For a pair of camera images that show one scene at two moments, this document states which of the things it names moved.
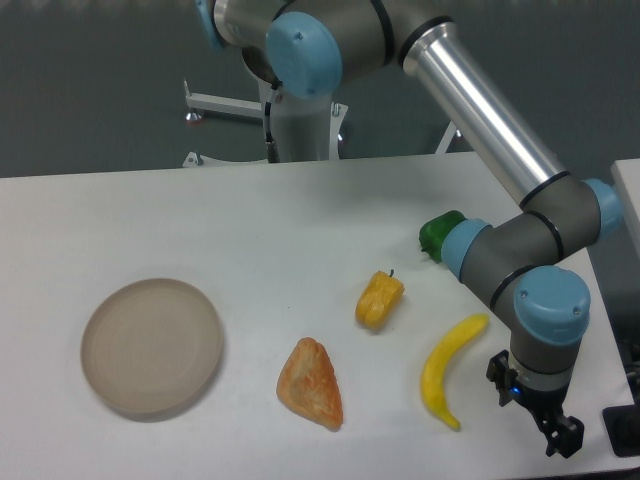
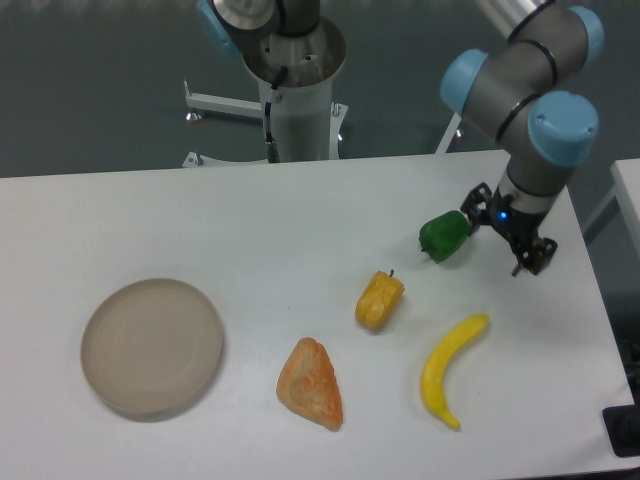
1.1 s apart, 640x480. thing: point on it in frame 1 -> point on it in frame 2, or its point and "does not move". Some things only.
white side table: (626, 177) does not move
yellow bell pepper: (378, 300) does not move
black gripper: (564, 434) -> (519, 226)
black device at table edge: (623, 428) does not move
